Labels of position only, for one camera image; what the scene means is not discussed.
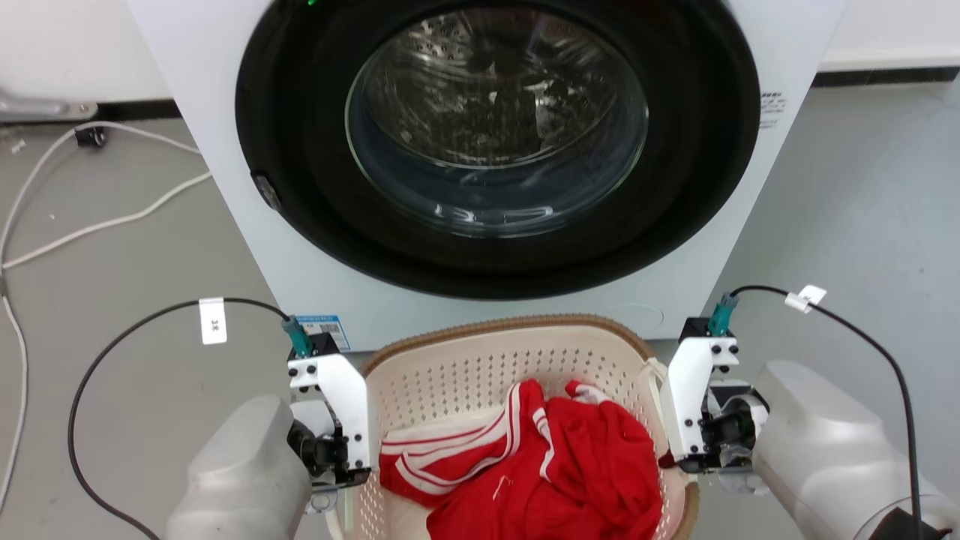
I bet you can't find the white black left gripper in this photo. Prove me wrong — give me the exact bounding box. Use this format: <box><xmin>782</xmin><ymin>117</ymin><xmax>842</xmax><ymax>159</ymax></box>
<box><xmin>287</xmin><ymin>352</ymin><xmax>373</xmax><ymax>514</ymax></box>

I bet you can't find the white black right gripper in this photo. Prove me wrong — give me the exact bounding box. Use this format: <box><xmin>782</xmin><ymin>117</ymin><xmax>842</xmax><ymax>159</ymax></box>
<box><xmin>658</xmin><ymin>337</ymin><xmax>771</xmax><ymax>494</ymax></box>

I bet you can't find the beige perforated laundry basket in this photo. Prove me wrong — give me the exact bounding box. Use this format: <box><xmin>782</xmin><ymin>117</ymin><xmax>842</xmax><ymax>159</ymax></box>
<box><xmin>352</xmin><ymin>313</ymin><xmax>700</xmax><ymax>540</ymax></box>

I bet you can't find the blue energy label sticker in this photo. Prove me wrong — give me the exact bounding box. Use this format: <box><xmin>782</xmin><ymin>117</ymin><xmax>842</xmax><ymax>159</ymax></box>
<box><xmin>294</xmin><ymin>313</ymin><xmax>353</xmax><ymax>354</ymax></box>

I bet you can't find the red garment with white stripes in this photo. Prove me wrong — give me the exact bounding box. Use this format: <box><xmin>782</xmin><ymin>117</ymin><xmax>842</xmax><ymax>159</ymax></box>
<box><xmin>379</xmin><ymin>379</ymin><xmax>676</xmax><ymax>540</ymax></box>

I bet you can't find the white front-load washing machine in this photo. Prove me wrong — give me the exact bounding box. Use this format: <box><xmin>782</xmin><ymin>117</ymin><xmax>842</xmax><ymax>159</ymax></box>
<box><xmin>126</xmin><ymin>0</ymin><xmax>852</xmax><ymax>353</ymax></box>

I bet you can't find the black round washer door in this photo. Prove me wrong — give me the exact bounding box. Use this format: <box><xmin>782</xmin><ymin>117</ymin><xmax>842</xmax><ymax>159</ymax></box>
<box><xmin>235</xmin><ymin>0</ymin><xmax>762</xmax><ymax>301</ymax></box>

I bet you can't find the small printed text sticker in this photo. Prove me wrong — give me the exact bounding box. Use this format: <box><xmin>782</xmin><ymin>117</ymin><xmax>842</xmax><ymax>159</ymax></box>
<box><xmin>758</xmin><ymin>91</ymin><xmax>788</xmax><ymax>131</ymax></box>

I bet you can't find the black baseboard strip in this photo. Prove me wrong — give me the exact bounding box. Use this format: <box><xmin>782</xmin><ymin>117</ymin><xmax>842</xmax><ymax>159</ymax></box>
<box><xmin>813</xmin><ymin>66</ymin><xmax>960</xmax><ymax>88</ymax></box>

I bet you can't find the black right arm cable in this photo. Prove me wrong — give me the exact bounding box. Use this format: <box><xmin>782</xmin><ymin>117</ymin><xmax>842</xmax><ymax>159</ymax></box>
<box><xmin>709</xmin><ymin>284</ymin><xmax>925</xmax><ymax>540</ymax></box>

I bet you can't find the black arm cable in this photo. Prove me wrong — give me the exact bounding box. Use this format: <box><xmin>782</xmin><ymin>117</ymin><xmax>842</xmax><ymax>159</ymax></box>
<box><xmin>67</xmin><ymin>297</ymin><xmax>312</xmax><ymax>540</ymax></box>
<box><xmin>709</xmin><ymin>284</ymin><xmax>925</xmax><ymax>540</ymax></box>

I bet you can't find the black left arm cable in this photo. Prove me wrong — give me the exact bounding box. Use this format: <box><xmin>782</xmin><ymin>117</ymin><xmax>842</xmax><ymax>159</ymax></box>
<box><xmin>67</xmin><ymin>297</ymin><xmax>312</xmax><ymax>540</ymax></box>

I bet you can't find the white paper cable tag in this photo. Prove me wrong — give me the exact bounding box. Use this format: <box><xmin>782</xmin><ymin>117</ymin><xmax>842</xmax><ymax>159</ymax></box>
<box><xmin>198</xmin><ymin>297</ymin><xmax>229</xmax><ymax>347</ymax></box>
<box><xmin>784</xmin><ymin>284</ymin><xmax>828</xmax><ymax>314</ymax></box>

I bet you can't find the short white floor cable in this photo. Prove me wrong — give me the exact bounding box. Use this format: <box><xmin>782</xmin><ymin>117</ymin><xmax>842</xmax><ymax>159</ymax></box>
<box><xmin>0</xmin><ymin>171</ymin><xmax>214</xmax><ymax>271</ymax></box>

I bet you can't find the long white floor cable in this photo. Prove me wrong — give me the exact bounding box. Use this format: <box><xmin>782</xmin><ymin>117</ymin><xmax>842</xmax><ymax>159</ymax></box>
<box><xmin>0</xmin><ymin>120</ymin><xmax>205</xmax><ymax>515</ymax></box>

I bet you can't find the grey metal floor bracket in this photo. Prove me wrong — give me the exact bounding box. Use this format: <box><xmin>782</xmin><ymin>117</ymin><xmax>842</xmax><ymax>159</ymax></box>
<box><xmin>0</xmin><ymin>88</ymin><xmax>99</xmax><ymax>124</ymax></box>

